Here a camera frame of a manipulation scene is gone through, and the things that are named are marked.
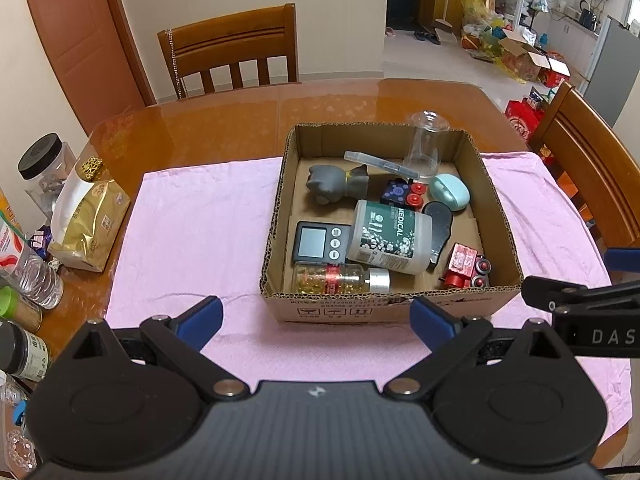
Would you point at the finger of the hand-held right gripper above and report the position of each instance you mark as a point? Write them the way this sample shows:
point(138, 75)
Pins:
point(560, 294)
point(624, 260)

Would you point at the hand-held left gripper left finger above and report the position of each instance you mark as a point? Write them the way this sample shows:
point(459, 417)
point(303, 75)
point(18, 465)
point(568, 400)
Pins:
point(200, 317)

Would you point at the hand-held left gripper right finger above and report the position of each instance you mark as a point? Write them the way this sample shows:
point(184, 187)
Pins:
point(431, 322)

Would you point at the red toy train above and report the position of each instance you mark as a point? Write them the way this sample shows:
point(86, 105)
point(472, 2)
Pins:
point(462, 265)

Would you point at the brown cardboard box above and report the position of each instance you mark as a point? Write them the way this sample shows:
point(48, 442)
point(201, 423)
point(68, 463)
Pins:
point(345, 312)

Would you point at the white bottle green label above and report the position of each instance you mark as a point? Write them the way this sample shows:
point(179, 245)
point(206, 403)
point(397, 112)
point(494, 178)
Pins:
point(390, 235)

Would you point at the gold capsule bottle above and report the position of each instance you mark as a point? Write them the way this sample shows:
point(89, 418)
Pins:
point(340, 278)

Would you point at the teal oval case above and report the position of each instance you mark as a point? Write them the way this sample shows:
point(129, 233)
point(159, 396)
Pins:
point(450, 191)

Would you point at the dark blue toy car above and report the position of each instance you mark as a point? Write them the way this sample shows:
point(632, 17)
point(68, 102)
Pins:
point(400, 192)

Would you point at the black digital timer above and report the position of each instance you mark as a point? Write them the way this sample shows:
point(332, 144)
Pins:
point(315, 241)

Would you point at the grey rubber animal toy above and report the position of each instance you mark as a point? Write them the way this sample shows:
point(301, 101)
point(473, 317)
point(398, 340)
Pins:
point(332, 182)

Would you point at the clear long plastic case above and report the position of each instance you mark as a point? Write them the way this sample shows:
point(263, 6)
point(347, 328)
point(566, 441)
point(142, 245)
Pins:
point(372, 160)

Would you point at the clear plastic jar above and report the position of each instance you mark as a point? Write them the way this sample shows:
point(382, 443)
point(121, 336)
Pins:
point(426, 145)

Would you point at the pink towel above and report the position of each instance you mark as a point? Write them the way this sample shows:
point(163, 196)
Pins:
point(200, 220)

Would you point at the wooden chair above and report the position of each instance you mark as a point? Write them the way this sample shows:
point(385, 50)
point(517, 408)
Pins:
point(590, 160)
point(230, 35)

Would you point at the gold tissue pack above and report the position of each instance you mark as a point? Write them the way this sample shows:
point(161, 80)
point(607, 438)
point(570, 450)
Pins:
point(90, 220)

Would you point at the red gift box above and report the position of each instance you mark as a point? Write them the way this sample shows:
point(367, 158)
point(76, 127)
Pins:
point(522, 120)

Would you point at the purple foil wrappers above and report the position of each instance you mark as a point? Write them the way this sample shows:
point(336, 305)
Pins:
point(41, 242)

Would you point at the dark jar black lid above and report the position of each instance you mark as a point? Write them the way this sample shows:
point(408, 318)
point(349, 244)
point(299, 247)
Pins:
point(25, 352)

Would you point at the clear plastic water bottle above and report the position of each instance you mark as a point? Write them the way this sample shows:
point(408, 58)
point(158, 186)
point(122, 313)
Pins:
point(27, 270)

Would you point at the green lidded jar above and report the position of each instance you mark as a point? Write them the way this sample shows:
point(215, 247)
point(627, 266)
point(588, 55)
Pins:
point(17, 307)

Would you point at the grey refrigerator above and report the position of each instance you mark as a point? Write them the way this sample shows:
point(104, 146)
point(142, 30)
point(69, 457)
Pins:
point(612, 65)

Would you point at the clear jar black lid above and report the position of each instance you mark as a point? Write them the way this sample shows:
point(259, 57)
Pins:
point(42, 160)

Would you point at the open cardboard carton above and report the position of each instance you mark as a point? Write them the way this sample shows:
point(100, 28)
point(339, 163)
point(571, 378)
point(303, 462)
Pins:
point(525, 57)

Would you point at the clear glass dish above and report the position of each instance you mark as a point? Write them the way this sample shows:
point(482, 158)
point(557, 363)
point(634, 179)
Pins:
point(15, 452)

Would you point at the white kitchen counter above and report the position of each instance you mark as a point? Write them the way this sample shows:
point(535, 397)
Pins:
point(565, 35)

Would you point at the dark kettle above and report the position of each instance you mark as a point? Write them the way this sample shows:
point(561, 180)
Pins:
point(589, 17)

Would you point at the pile of yellow plastic bags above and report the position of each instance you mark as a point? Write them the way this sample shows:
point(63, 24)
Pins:
point(477, 25)

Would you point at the dark slippers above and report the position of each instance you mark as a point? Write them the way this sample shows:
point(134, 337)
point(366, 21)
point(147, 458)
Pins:
point(427, 36)

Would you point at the brown wooden door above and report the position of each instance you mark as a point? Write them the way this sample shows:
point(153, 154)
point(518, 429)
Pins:
point(80, 35)

